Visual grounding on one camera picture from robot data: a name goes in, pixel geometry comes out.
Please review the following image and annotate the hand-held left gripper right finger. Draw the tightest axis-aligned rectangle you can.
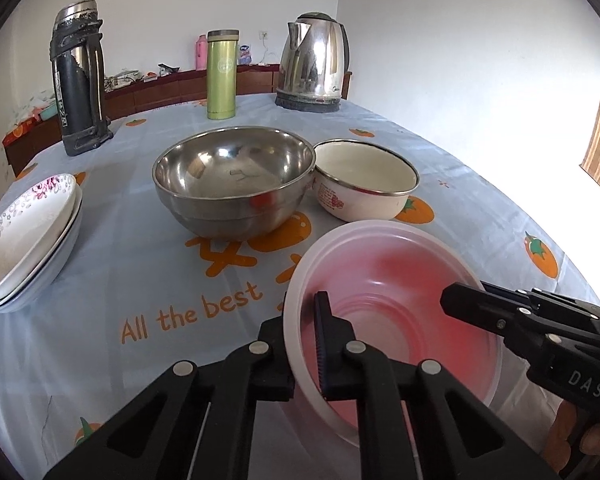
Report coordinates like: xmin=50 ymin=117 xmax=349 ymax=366
xmin=314 ymin=290 xmax=561 ymax=480

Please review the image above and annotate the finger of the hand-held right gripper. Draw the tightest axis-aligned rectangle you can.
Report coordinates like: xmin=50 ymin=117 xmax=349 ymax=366
xmin=480 ymin=282 xmax=600 ymax=321
xmin=440 ymin=282 xmax=551 ymax=356

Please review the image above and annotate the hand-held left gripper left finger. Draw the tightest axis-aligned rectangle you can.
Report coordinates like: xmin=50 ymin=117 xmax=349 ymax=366
xmin=42 ymin=305 xmax=297 ymax=480

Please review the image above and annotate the red plastic bowl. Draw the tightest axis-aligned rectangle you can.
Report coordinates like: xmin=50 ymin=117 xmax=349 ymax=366
xmin=283 ymin=220 xmax=503 ymax=448

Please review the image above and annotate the white enamel bowl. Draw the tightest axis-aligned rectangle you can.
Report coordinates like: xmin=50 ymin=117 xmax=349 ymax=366
xmin=310 ymin=139 xmax=421 ymax=223

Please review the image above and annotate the stainless steel bowl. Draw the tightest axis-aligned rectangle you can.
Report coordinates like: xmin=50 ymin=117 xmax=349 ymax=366
xmin=152 ymin=126 xmax=317 ymax=240

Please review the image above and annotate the blue patterned plate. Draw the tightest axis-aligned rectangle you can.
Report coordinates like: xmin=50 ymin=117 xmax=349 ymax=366
xmin=0 ymin=205 xmax=84 ymax=314

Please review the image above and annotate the white plate with red flowers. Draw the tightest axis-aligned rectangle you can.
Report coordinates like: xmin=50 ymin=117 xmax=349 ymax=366
xmin=0 ymin=185 xmax=83 ymax=306

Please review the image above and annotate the pink floral plate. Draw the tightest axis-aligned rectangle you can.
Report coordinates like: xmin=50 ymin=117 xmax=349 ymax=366
xmin=0 ymin=174 xmax=78 ymax=297

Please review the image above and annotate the green tumbler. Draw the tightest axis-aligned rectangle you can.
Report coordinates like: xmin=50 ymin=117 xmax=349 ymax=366
xmin=206 ymin=29 xmax=241 ymax=120

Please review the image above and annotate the stainless steel electric kettle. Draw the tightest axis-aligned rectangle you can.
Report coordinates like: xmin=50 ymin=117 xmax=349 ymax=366
xmin=275 ymin=12 xmax=353 ymax=114

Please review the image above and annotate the dark wooden sideboard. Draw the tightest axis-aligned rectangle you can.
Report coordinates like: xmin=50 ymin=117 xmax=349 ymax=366
xmin=2 ymin=64 xmax=281 ymax=176

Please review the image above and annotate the large black thermos flask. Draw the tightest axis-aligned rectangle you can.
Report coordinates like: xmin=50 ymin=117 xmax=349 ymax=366
xmin=49 ymin=0 xmax=115 ymax=157

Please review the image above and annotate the orange box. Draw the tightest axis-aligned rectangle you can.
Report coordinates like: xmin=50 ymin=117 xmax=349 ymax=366
xmin=2 ymin=120 xmax=37 ymax=143

